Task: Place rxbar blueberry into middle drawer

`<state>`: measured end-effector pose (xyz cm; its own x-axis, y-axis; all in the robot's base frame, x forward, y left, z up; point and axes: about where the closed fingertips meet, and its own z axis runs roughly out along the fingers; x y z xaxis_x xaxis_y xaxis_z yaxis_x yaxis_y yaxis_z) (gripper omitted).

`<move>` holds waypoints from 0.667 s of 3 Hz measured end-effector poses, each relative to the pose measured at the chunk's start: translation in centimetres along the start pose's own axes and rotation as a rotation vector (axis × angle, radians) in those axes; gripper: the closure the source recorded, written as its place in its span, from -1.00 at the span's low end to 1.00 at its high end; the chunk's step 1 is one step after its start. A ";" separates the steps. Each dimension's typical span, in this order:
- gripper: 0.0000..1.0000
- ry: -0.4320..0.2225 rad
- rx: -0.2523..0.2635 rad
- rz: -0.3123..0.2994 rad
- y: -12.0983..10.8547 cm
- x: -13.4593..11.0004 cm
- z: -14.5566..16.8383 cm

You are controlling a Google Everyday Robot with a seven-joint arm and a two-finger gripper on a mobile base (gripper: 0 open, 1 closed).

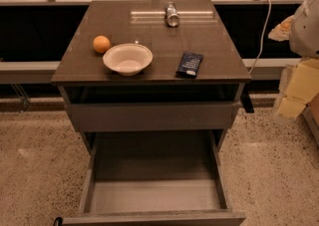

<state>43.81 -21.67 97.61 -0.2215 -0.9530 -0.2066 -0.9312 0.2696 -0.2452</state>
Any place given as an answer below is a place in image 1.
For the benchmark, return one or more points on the white bowl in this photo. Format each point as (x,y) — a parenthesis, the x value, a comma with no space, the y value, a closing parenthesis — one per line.
(128,59)

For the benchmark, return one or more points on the silver drink can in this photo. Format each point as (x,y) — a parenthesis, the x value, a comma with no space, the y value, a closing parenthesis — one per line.
(171,15)

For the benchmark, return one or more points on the open grey middle drawer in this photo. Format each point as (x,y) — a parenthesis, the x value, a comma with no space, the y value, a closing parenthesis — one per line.
(156,178)

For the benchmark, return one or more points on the dark grey drawer cabinet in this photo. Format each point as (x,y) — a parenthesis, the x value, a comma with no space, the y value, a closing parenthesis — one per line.
(82,77)

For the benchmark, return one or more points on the orange fruit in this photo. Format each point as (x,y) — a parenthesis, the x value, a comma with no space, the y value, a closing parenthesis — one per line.
(101,44)

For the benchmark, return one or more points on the closed grey top drawer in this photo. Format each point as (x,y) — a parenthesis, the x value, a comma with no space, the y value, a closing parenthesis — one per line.
(147,117)

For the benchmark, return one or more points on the grey metal railing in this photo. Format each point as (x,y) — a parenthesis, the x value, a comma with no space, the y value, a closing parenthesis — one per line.
(42,72)

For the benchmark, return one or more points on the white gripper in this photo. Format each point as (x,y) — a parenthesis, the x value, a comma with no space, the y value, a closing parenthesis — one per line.
(306,29)

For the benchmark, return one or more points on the dark blue rxbar wrapper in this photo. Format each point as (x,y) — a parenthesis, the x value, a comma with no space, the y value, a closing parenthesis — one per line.
(189,64)

